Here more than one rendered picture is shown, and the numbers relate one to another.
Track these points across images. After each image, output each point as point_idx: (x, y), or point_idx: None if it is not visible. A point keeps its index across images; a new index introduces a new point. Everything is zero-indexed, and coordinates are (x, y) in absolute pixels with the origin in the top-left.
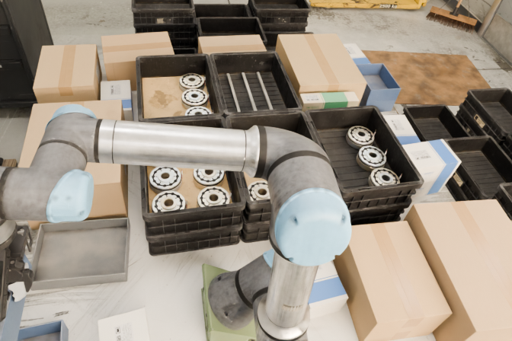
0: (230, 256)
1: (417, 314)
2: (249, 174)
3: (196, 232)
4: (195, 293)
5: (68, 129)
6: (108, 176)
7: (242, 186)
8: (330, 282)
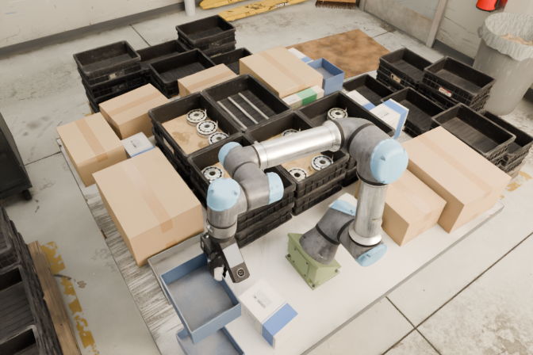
0: (291, 228)
1: (428, 210)
2: (335, 149)
3: (267, 218)
4: (282, 260)
5: (243, 155)
6: (189, 203)
7: (287, 174)
8: None
